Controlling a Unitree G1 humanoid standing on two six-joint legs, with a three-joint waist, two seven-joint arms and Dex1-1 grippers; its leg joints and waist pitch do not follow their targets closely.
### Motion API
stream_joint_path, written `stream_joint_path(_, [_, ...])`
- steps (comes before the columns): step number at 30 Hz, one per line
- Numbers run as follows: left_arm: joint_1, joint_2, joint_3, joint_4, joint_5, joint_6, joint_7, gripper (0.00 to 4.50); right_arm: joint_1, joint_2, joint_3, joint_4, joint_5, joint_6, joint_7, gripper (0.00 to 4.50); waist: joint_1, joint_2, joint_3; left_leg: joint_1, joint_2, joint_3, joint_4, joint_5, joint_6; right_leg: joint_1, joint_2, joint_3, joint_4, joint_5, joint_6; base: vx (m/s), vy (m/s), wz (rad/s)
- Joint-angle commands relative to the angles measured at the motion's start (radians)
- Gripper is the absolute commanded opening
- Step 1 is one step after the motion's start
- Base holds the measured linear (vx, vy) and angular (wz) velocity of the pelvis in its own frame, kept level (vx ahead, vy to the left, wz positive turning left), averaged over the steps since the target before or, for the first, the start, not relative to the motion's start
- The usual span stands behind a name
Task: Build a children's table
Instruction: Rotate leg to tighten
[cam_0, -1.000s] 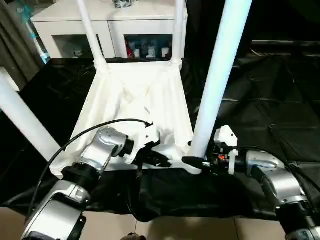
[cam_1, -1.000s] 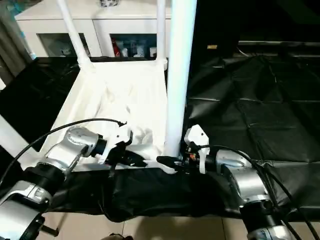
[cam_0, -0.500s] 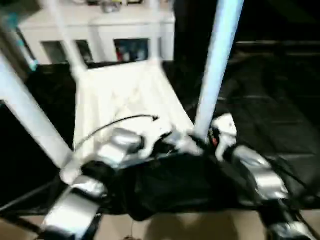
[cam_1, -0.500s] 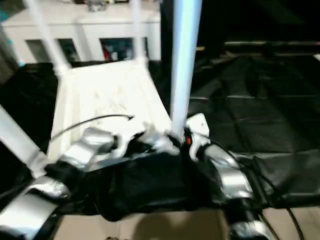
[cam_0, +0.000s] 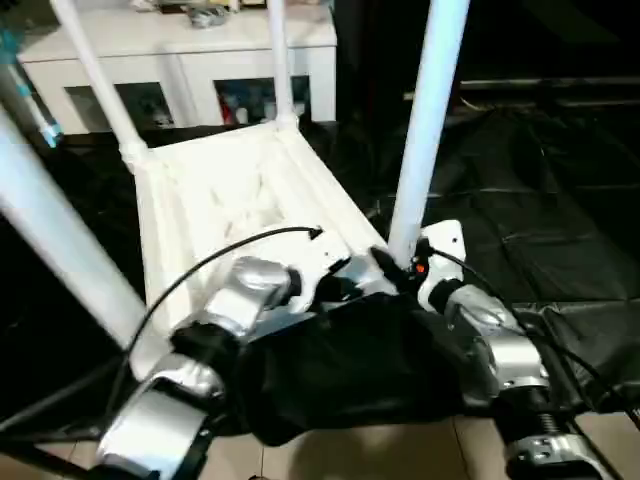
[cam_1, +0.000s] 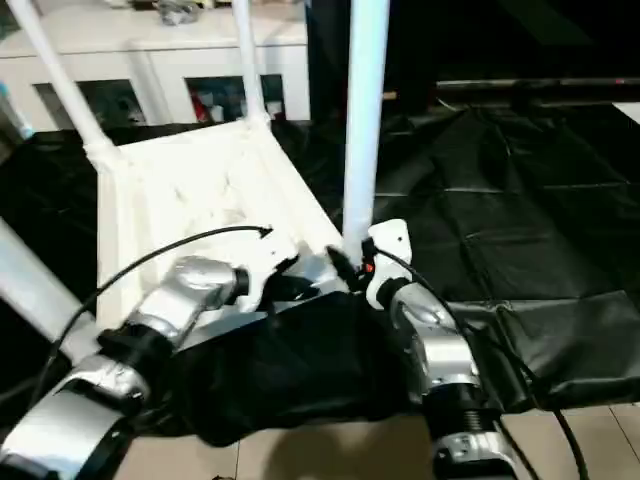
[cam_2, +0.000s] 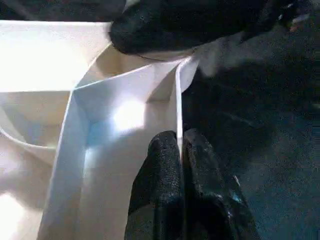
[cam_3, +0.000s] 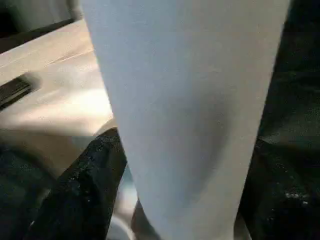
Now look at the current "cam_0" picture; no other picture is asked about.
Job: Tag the white plastic table top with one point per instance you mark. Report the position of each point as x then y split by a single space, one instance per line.
230 200

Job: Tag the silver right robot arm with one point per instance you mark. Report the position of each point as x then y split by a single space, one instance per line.
500 350

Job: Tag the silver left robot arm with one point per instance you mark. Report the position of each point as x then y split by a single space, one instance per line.
200 340

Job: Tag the black plastic mat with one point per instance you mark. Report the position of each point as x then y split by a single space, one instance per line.
560 200

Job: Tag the white sideboard cabinet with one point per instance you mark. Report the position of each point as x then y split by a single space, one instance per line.
180 45

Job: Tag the grey toy figure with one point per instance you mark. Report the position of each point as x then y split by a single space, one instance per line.
208 14

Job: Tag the beige curtain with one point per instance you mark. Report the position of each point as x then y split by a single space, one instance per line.
20 110

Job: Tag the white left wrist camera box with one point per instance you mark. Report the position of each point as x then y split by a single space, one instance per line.
320 260

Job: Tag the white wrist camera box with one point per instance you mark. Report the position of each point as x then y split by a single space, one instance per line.
320 260
440 250

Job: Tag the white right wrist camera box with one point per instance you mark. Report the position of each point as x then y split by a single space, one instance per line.
440 250

